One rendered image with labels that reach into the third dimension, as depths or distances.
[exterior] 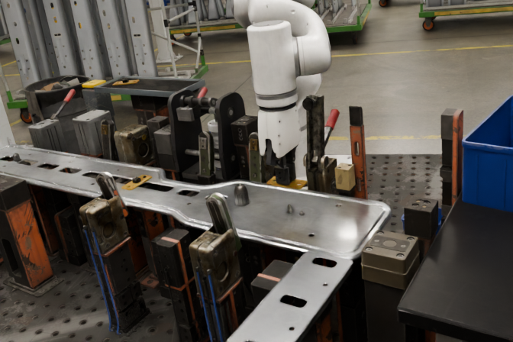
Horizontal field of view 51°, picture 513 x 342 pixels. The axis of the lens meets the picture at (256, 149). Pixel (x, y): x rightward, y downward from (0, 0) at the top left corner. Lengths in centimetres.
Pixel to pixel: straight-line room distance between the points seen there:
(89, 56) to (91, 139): 427
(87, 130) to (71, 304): 51
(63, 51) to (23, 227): 457
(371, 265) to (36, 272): 105
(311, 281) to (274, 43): 44
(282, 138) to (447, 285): 41
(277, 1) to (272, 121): 26
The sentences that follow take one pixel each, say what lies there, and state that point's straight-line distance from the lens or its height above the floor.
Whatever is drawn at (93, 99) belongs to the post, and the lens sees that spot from 196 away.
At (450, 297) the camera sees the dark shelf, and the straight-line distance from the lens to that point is 89.
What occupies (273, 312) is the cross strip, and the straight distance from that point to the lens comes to 92.
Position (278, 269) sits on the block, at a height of 98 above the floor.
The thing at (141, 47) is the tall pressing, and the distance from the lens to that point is 571.
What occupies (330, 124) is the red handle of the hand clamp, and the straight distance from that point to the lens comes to 131.
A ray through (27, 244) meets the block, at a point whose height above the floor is 85.
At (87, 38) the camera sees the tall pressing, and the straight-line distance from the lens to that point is 594.
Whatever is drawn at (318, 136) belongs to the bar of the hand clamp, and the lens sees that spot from 124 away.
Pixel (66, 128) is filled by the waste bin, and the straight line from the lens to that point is 421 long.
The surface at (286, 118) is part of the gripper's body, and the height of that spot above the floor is 122.
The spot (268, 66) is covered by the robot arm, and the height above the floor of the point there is 134.
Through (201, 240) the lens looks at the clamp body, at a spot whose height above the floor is 105.
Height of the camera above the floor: 157
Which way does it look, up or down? 22 degrees down
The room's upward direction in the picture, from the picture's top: 8 degrees counter-clockwise
